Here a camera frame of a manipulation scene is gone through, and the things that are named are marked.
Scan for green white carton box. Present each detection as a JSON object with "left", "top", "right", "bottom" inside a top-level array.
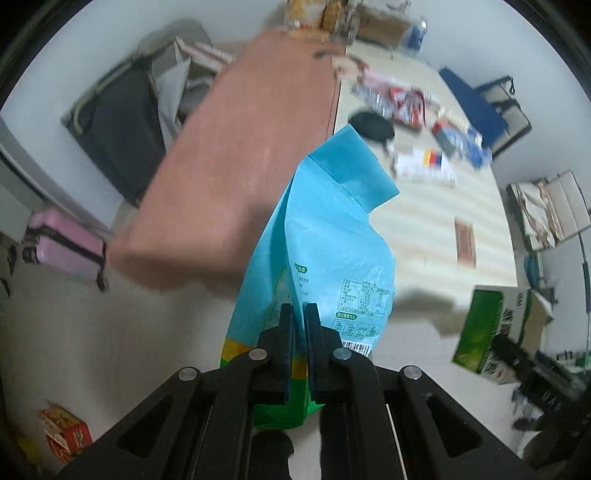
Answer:
[{"left": 452, "top": 285, "right": 554, "bottom": 385}]

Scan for blue green snack bag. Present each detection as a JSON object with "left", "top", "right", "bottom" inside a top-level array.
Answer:
[{"left": 221, "top": 126, "right": 399, "bottom": 430}]

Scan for white box coloured stripes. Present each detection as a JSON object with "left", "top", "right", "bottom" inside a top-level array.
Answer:
[{"left": 393, "top": 147, "right": 457, "bottom": 185}]

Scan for red blue milk carton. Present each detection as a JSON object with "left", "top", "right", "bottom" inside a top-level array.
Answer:
[{"left": 431, "top": 120, "right": 465, "bottom": 157}]

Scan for white blue medicine box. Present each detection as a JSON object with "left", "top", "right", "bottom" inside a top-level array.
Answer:
[{"left": 437, "top": 107, "right": 472, "bottom": 133}]

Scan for black round lid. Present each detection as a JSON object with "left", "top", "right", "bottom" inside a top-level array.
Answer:
[{"left": 349, "top": 111, "right": 394, "bottom": 144}]

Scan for red cardboard box on floor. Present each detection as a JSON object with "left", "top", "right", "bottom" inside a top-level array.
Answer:
[{"left": 39, "top": 405, "right": 93, "bottom": 465}]

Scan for white padded chair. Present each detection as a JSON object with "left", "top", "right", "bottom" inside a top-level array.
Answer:
[{"left": 506, "top": 170, "right": 590, "bottom": 253}]

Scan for striped cream table cloth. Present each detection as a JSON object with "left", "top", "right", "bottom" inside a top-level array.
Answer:
[{"left": 335, "top": 41, "right": 518, "bottom": 304}]

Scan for pink suitcase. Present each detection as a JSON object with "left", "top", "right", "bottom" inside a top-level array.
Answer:
[{"left": 21, "top": 207, "right": 109, "bottom": 292}]

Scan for blue plastic wrapper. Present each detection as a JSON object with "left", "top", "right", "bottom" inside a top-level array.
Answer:
[{"left": 464, "top": 127, "right": 493, "bottom": 169}]

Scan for blue cushion folding chair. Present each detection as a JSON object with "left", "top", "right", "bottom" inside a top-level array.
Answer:
[{"left": 439, "top": 68, "right": 532, "bottom": 159}]

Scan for pink terry table cloth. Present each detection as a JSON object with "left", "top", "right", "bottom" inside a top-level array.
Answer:
[{"left": 107, "top": 30, "right": 343, "bottom": 290}]

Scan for red white snack wrapper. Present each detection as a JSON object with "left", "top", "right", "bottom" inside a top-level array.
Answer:
[{"left": 390, "top": 87, "right": 426, "bottom": 131}]

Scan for silver pill blister pack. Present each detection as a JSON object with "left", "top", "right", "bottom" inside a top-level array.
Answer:
[{"left": 351, "top": 83, "right": 394, "bottom": 119}]

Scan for pink white toothpaste box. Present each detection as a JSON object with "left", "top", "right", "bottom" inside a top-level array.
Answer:
[{"left": 363, "top": 70, "right": 441, "bottom": 108}]

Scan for blue label water bottle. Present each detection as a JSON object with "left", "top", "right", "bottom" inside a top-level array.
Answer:
[{"left": 404, "top": 18, "right": 428, "bottom": 54}]

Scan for brown cardboard box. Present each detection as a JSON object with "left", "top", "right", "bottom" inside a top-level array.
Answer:
[{"left": 356, "top": 3, "right": 413, "bottom": 48}]

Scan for yellow chips bag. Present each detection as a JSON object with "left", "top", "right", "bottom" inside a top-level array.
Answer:
[{"left": 284, "top": 0, "right": 327, "bottom": 28}]

